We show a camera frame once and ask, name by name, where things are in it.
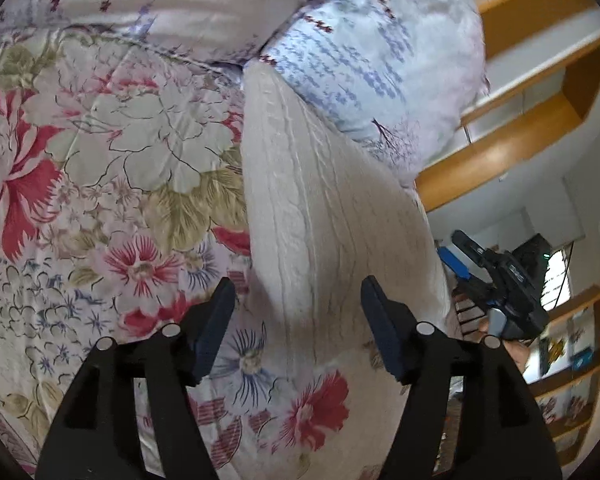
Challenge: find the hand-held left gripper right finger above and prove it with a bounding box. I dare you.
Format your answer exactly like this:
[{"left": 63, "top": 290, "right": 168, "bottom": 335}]
[{"left": 360, "top": 276, "right": 563, "bottom": 480}]

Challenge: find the beige cable-knit sweater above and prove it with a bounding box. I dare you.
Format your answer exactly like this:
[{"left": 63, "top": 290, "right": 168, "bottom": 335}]
[{"left": 240, "top": 62, "right": 453, "bottom": 381}]

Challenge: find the wooden headboard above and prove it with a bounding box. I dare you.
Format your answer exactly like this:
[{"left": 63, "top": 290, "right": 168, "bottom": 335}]
[{"left": 415, "top": 0, "right": 600, "bottom": 213}]

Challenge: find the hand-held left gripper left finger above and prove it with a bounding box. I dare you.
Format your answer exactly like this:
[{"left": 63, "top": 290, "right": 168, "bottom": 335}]
[{"left": 35, "top": 277, "right": 237, "bottom": 480}]

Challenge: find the pink floral pillow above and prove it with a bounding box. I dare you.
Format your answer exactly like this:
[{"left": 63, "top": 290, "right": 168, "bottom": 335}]
[{"left": 0, "top": 0, "right": 376, "bottom": 68}]

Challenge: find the window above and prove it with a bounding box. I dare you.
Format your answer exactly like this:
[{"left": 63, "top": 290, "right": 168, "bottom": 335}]
[{"left": 542, "top": 245, "right": 573, "bottom": 311}]

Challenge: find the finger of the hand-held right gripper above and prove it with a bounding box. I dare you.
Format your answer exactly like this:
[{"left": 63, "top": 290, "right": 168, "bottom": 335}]
[
  {"left": 437, "top": 246, "right": 473, "bottom": 281},
  {"left": 452, "top": 230, "right": 496, "bottom": 271}
]

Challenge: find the person's right hand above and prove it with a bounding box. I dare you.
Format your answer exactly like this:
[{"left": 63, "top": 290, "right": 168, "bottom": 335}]
[{"left": 509, "top": 341, "right": 532, "bottom": 372}]

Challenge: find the blue lilac printed pillow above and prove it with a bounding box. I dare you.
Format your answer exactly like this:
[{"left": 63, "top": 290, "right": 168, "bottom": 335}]
[{"left": 257, "top": 0, "right": 491, "bottom": 188}]

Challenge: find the floral quilt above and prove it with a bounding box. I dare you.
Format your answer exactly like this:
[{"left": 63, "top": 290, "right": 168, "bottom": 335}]
[{"left": 0, "top": 25, "right": 466, "bottom": 480}]

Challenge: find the wooden bookshelf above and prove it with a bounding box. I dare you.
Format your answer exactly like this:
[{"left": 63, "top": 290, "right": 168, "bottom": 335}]
[{"left": 527, "top": 290, "right": 600, "bottom": 466}]

